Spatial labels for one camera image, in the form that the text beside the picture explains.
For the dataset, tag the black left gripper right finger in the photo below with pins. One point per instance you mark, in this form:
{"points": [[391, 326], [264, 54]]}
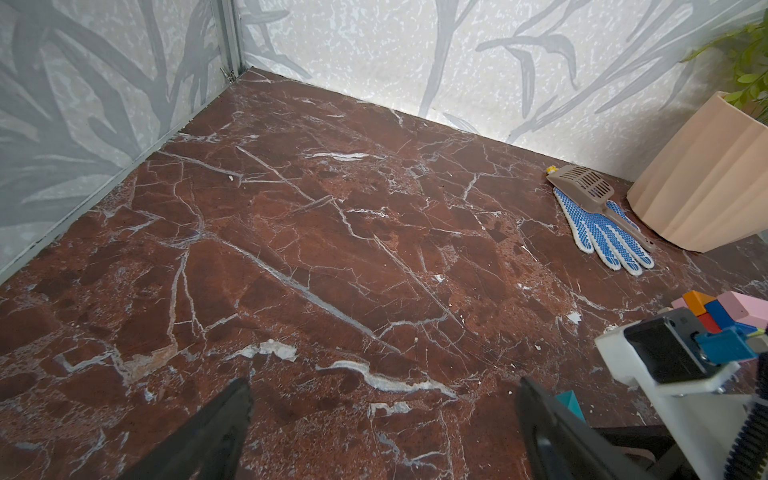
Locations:
{"points": [[559, 445]]}

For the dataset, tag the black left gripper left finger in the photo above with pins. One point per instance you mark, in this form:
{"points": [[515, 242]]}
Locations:
{"points": [[207, 446]]}

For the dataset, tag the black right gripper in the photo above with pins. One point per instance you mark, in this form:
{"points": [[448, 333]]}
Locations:
{"points": [[652, 448]]}

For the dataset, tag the teal triangle wood block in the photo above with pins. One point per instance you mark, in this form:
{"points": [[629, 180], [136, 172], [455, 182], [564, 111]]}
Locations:
{"points": [[570, 401]]}

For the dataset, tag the red wood block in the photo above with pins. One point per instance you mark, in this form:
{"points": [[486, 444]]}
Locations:
{"points": [[709, 323]]}

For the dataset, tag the blue letter cube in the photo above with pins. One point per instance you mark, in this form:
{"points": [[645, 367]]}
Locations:
{"points": [[723, 320]]}

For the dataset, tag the orange wood block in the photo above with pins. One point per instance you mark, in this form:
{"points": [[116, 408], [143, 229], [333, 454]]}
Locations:
{"points": [[696, 301]]}

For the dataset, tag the pink block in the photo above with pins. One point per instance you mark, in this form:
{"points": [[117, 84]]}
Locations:
{"points": [[679, 303], [745, 309]]}

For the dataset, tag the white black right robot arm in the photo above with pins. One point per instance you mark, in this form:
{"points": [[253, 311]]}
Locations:
{"points": [[695, 439]]}

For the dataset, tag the blue dotted work glove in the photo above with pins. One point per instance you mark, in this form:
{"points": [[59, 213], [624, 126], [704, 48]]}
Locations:
{"points": [[594, 233]]}

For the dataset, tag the brown plastic slotted scoop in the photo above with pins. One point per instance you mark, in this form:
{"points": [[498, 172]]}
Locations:
{"points": [[590, 191]]}

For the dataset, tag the peach ribbed flower pot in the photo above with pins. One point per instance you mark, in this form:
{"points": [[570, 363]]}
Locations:
{"points": [[708, 186]]}

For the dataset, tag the green white artificial flowers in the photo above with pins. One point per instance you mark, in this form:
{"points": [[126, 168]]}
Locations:
{"points": [[747, 53]]}

